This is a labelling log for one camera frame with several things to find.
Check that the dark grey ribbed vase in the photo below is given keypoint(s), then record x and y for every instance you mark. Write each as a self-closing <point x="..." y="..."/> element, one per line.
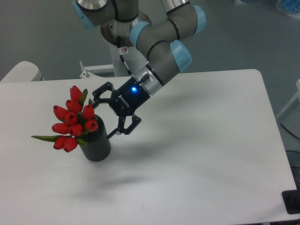
<point x="98" y="146"/>

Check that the white furniture leg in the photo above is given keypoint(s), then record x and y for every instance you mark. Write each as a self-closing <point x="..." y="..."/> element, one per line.
<point x="291" y="105"/>

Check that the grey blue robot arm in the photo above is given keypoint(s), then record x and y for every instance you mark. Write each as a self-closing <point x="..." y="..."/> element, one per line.
<point x="160" y="44"/>

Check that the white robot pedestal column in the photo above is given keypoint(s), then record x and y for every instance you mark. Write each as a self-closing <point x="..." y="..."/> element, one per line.
<point x="124" y="56"/>

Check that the blue plastic bag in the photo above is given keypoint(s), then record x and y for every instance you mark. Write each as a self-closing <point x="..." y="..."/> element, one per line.
<point x="289" y="7"/>

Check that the white chair back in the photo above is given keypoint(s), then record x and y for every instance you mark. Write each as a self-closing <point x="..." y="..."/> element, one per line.
<point x="24" y="71"/>

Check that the black device at table edge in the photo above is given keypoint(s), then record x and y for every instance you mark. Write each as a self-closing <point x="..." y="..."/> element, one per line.
<point x="292" y="201"/>

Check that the white pedestal base frame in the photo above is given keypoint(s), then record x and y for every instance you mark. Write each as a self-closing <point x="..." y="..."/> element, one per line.
<point x="109" y="70"/>

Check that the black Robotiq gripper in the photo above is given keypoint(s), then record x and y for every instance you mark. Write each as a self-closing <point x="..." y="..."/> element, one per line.
<point x="129" y="98"/>

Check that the red tulip bouquet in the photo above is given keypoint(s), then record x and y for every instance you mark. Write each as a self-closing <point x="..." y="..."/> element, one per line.
<point x="75" y="122"/>

